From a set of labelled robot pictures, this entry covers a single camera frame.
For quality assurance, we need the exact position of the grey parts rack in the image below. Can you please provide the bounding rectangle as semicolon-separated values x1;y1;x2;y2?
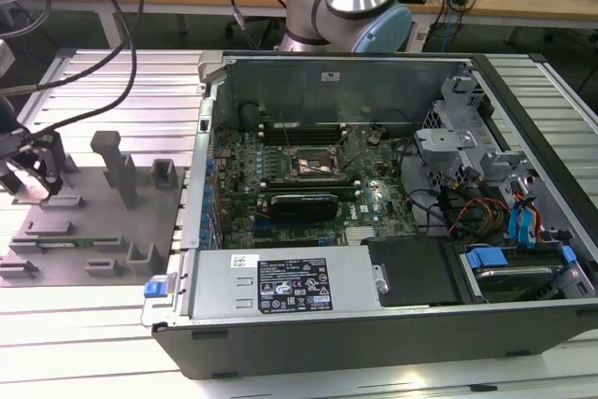
0;130;189;289

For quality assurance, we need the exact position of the blue case latch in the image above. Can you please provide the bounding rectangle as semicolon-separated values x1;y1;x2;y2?
143;278;169;300

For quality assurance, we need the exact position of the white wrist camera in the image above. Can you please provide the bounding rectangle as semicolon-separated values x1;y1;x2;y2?
0;38;16;76

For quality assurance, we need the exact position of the orange yellow wire bundle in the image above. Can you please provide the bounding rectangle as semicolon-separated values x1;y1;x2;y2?
449;196;511;235

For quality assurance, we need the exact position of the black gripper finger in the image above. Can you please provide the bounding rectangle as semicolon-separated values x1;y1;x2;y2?
21;129;65;198
0;155;36;196

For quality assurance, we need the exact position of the black plastic bay cover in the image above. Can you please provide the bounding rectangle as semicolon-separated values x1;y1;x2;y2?
362;235;463;307

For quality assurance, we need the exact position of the blue wire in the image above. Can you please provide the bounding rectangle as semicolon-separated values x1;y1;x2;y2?
507;199;528;249
520;206;539;249

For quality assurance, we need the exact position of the hard disk in blue carrier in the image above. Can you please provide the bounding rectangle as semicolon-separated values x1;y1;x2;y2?
460;243;577;303

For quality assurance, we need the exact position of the black wire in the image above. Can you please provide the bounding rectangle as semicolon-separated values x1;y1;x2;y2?
400;185;450;235

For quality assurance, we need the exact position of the green RAM stick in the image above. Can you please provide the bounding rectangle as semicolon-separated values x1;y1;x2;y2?
32;237;97;249

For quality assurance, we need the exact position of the grey metal drive cage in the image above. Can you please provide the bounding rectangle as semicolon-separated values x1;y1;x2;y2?
413;74;543;194

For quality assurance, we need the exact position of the silver chipset heatsink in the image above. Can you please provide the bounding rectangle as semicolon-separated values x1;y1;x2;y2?
344;225;376;247

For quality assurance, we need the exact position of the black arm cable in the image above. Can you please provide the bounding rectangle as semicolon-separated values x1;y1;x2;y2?
0;0;147;139

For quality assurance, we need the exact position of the thin wire locking lever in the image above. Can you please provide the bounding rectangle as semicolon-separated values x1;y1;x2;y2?
279;112;293;150

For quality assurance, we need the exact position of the metal socket cover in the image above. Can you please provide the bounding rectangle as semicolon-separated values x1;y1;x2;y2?
332;124;371;173

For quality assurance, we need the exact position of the green motherboard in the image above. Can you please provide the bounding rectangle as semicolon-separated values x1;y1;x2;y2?
212;125;417;250

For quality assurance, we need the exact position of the black graphics card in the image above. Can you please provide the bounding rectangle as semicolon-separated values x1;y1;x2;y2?
266;191;341;223

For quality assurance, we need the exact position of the open black PC case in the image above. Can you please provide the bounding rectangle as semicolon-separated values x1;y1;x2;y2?
139;50;598;381

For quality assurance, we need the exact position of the grey power supply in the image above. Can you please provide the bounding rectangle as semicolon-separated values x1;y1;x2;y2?
189;249;385;319

